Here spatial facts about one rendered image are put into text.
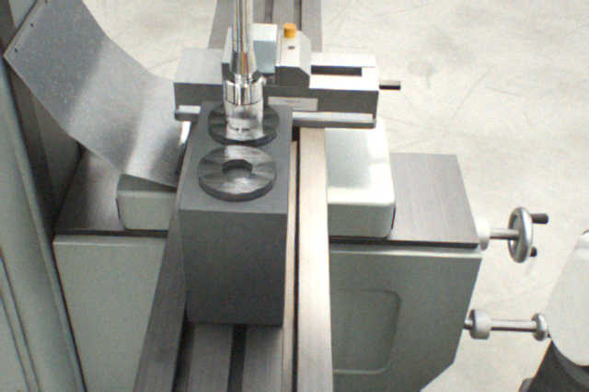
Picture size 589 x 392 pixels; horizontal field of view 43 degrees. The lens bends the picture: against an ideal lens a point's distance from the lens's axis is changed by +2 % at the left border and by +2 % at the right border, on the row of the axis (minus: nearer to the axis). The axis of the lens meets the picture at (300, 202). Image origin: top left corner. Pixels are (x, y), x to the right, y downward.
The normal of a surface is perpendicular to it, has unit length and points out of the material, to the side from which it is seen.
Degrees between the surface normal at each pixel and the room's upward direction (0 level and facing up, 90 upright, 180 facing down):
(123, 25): 0
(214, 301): 90
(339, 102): 90
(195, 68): 0
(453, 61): 0
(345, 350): 90
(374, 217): 90
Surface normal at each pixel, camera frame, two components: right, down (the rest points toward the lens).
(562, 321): -0.96, 0.16
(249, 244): -0.02, 0.65
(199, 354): 0.04, -0.76
